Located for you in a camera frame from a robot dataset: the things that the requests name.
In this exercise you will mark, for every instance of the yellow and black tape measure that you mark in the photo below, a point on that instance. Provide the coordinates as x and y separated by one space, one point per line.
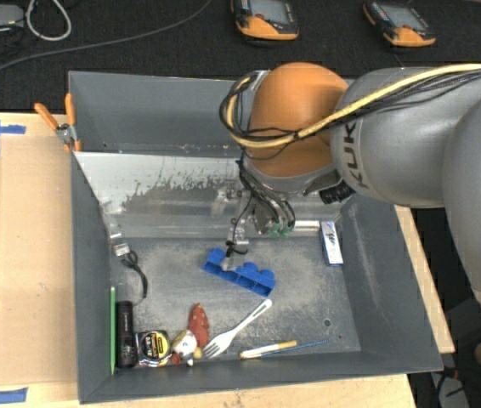
154 347

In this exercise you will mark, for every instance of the white toy animal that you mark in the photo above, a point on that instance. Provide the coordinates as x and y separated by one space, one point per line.
184 346

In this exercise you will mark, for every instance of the brown cardboard board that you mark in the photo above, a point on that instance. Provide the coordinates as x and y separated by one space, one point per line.
32 249

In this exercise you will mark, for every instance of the white plastic fork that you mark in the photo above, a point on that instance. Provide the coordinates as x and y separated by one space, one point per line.
232 334

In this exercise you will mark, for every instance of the red-brown toy strawberry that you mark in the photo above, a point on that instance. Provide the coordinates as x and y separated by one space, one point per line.
199 323

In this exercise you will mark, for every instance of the grey metal bin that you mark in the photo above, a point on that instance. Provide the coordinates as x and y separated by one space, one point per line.
232 313

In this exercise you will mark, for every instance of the green flat strip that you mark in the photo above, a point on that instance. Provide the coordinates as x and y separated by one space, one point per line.
112 334

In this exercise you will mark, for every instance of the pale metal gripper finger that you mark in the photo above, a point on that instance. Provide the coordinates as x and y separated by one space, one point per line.
223 200
235 251

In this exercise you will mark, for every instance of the white and yellow pen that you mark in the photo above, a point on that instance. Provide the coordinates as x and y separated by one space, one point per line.
266 349

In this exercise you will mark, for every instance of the thin blue stick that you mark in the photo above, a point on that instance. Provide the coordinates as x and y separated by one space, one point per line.
308 345

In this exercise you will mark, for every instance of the black cylinder on white bracket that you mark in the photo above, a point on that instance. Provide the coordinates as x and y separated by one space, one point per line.
336 193

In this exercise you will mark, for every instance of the blue toy building brick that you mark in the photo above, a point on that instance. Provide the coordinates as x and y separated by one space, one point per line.
249 275

